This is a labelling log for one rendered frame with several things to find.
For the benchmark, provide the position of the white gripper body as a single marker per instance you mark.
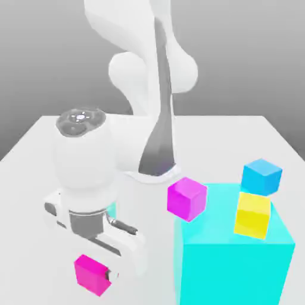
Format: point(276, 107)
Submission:
point(129, 252)

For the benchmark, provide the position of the small blue cube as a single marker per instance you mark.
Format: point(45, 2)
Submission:
point(261, 177)

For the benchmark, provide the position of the small cyan cube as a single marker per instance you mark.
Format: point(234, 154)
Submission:
point(112, 210)

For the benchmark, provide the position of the small pink cube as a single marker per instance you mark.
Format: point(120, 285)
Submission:
point(91, 275)

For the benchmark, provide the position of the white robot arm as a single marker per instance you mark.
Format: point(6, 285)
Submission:
point(83, 162)

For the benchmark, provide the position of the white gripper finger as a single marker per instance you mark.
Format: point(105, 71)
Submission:
point(112, 274)

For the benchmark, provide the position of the small purple cube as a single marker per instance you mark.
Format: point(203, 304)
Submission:
point(185, 200)

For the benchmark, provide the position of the small yellow cube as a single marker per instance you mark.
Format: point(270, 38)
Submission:
point(252, 218)

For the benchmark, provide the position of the large cyan box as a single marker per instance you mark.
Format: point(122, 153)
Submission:
point(233, 269)

